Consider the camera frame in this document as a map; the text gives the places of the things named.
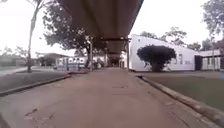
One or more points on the white building with windows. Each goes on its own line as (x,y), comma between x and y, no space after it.
(75,61)

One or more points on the reddish concrete path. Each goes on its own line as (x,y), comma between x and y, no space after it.
(100,100)

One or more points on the round dark bush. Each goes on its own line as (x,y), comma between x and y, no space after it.
(156,55)

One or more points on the brown walkway canopy roof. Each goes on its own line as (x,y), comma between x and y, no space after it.
(103,20)

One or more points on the large dark tree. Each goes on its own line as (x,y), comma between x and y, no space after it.
(63,30)

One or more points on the low building with flat roof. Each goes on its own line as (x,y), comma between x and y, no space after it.
(50,56)

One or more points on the row of trees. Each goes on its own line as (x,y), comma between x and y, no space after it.
(176,35)

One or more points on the white low building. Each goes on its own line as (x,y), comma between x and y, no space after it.
(186,55)

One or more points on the concrete kerb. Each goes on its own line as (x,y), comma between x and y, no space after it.
(33,85)
(180,97)

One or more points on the thin leaning tree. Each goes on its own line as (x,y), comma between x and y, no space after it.
(32,33)

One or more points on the grass lawn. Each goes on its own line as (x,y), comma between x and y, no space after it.
(200,88)
(26,79)

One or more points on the pale grey road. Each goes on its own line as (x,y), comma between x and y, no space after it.
(10,71)

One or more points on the tall leafy tree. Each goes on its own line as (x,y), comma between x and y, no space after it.
(215,16)

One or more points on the canopy support post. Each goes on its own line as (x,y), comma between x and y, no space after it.
(128,55)
(91,55)

